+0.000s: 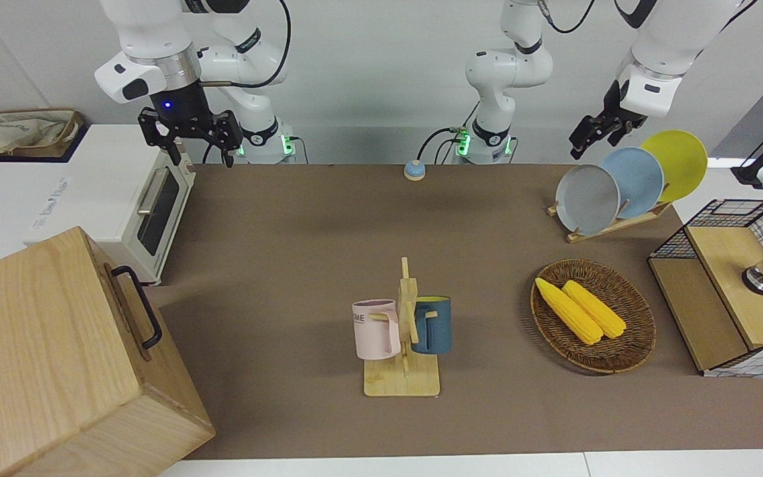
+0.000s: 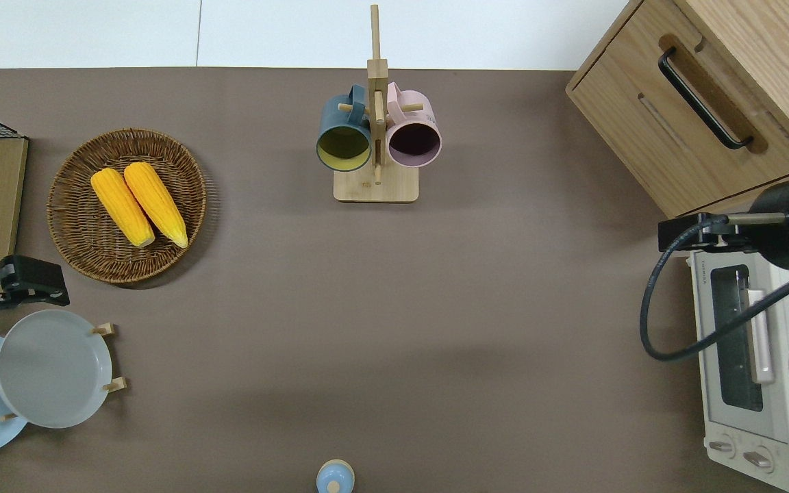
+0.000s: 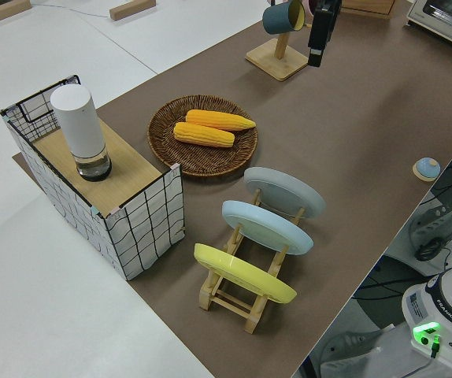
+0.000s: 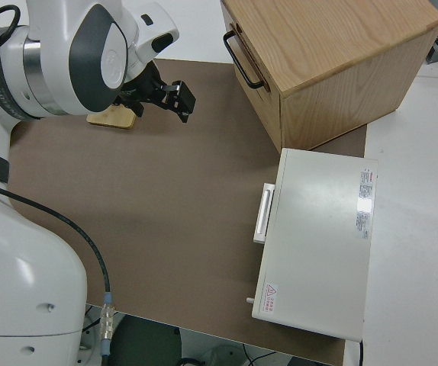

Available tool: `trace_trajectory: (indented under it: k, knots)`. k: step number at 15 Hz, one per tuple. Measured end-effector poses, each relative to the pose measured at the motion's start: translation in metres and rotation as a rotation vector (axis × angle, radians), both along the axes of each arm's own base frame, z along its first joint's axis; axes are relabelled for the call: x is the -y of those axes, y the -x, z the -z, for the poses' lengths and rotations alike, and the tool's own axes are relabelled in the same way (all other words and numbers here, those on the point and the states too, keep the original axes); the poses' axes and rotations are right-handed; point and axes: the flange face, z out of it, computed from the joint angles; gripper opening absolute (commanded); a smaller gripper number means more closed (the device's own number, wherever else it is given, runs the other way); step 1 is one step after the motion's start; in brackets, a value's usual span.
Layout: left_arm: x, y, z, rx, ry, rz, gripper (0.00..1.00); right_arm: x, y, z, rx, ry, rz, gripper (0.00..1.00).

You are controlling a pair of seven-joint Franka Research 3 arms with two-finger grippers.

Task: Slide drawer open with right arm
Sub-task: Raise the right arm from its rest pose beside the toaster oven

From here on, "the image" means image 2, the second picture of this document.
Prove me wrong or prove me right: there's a wooden drawer with handle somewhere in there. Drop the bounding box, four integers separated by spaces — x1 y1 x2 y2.
566 0 789 218

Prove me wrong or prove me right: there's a yellow corn cob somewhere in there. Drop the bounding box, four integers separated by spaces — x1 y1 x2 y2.
90 168 157 249
123 162 190 249

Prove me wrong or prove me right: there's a grey plate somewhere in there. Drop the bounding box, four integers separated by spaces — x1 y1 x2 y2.
0 309 114 430

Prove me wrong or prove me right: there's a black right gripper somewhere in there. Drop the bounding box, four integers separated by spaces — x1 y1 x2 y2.
657 214 735 253

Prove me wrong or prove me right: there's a round wicker basket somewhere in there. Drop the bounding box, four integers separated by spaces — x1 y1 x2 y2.
47 128 208 285

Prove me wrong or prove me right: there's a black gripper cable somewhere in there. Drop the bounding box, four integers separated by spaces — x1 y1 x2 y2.
640 216 789 362

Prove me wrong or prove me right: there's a white toaster oven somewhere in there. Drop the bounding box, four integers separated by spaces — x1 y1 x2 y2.
686 248 789 493

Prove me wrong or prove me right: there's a dark blue mug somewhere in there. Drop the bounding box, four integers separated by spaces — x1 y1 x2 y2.
316 84 374 173

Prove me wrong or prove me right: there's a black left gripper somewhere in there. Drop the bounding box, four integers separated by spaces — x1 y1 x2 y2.
0 255 71 307

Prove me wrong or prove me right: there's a blue bell on wooden base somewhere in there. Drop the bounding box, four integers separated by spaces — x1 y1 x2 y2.
316 459 356 493

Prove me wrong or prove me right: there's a wooden mug tree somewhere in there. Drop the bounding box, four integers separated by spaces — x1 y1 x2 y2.
333 3 421 204

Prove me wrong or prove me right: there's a brown table mat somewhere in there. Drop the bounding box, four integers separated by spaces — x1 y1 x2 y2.
0 66 789 493

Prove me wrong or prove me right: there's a wooden drawer cabinet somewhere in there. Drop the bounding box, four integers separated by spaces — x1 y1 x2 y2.
566 0 789 218

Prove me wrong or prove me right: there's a black drawer handle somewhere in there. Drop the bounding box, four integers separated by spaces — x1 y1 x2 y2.
657 46 755 151

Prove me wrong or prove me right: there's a pink mug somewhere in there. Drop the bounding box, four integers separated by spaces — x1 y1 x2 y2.
385 82 443 168

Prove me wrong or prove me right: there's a wooden plate rack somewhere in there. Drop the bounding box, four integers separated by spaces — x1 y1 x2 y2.
0 322 128 422

